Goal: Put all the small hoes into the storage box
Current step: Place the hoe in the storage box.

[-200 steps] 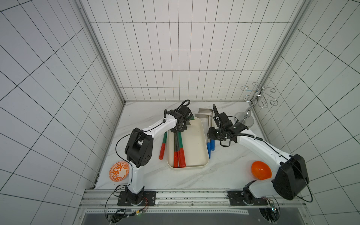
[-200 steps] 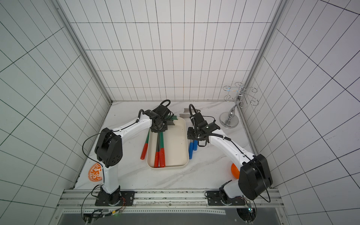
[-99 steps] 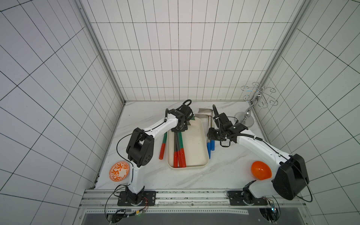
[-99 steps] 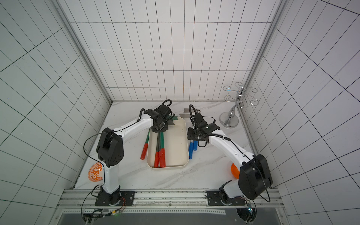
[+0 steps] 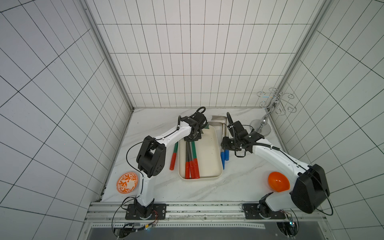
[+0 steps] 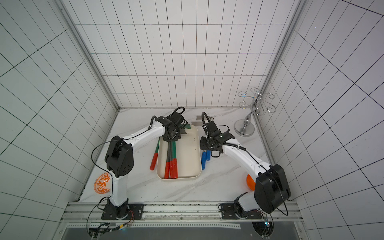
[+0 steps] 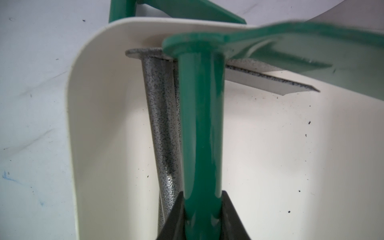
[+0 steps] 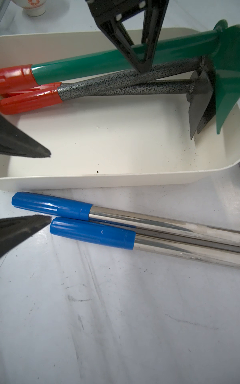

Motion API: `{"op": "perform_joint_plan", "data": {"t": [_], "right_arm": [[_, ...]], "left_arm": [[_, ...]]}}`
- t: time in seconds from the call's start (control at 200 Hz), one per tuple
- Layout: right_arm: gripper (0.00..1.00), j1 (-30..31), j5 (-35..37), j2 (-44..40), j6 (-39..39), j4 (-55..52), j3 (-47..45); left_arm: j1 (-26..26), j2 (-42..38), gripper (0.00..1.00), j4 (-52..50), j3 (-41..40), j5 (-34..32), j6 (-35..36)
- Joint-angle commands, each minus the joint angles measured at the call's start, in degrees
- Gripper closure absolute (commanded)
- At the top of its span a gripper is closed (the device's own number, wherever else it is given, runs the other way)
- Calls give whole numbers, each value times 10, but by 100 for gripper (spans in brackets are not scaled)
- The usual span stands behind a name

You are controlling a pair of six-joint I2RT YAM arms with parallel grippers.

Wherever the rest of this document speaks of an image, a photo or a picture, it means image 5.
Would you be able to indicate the chrome cup rack stand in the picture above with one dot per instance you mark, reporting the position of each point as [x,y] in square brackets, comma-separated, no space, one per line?
[273,101]

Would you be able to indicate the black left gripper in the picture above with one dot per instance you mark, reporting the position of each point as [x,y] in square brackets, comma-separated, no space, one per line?
[199,136]

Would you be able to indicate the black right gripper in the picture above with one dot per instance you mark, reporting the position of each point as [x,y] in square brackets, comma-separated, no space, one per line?
[227,142]

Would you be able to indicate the grey speckled hoe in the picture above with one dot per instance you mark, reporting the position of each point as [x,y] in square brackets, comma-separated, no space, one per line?
[192,171]
[187,165]

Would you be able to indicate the cream plastic storage box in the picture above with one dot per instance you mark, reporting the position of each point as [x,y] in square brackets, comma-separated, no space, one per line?
[208,155]

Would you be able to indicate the orange plastic bowl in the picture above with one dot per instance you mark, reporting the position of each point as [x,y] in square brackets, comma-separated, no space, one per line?
[278,182]

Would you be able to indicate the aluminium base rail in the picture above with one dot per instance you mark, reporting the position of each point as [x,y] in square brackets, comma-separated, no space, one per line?
[200,214]

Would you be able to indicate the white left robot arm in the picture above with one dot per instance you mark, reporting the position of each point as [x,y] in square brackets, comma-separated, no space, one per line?
[151,158]

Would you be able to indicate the green hoe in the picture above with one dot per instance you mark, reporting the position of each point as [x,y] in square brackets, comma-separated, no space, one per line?
[195,163]
[174,155]

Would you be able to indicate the orange patterned white bowl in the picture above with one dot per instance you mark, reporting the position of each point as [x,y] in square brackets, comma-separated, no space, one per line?
[127,183]

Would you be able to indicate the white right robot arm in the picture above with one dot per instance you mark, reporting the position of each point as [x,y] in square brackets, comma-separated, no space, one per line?
[308,184]

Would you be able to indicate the chrome hoe blue handle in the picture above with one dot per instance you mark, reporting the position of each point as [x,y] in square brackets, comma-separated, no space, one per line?
[223,119]
[220,139]

